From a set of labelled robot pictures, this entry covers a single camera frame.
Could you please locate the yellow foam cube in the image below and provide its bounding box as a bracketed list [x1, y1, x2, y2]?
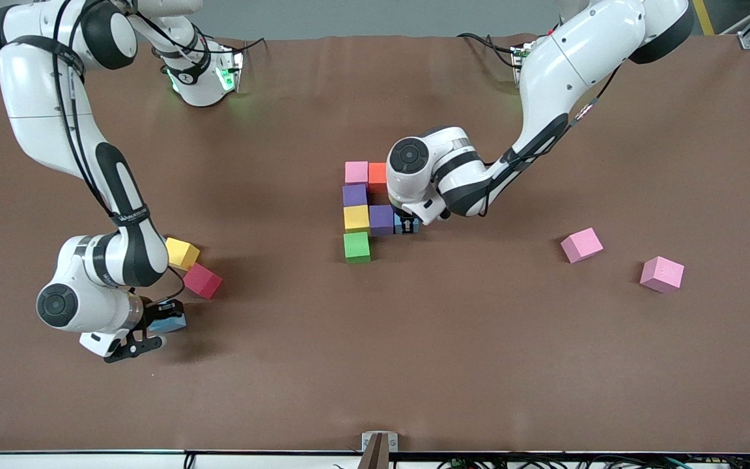
[165, 237, 201, 271]
[344, 205, 371, 234]

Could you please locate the green foam cube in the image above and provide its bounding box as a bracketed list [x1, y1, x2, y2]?
[343, 231, 372, 264]

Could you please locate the red foam cube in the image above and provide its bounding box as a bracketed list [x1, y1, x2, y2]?
[183, 263, 224, 300]

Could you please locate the brown table mat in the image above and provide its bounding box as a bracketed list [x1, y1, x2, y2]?
[0, 34, 750, 453]

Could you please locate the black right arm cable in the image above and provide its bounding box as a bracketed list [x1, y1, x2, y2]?
[53, 0, 188, 302]

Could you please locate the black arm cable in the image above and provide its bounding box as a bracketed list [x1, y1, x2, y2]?
[53, 0, 188, 302]
[479, 62, 623, 219]

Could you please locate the black left base cable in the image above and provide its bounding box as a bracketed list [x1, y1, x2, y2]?
[456, 31, 520, 69]

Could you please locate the black base cable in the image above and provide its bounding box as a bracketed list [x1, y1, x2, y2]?
[209, 38, 266, 56]
[456, 31, 520, 69]

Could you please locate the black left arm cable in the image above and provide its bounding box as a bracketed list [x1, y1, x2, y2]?
[479, 62, 623, 219]

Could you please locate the black right base cable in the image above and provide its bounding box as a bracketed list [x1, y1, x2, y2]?
[209, 38, 266, 56]

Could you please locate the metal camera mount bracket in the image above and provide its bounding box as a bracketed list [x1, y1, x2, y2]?
[359, 431, 399, 469]

